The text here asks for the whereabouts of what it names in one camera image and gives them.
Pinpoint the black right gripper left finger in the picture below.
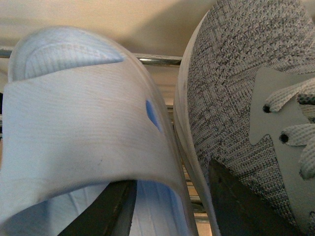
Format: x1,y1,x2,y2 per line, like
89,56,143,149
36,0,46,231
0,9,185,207
59,180,137,236

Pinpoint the grey sneaker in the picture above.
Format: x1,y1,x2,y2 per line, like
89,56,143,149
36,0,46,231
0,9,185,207
174,0,315,236

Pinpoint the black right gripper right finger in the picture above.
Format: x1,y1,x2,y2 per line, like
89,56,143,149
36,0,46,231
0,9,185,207
209,159,302,236

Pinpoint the light blue slipper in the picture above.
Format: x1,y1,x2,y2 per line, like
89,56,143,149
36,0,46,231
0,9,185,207
0,27,198,236

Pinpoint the black metal shoe rack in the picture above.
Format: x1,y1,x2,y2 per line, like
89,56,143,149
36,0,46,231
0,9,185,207
0,49,212,236

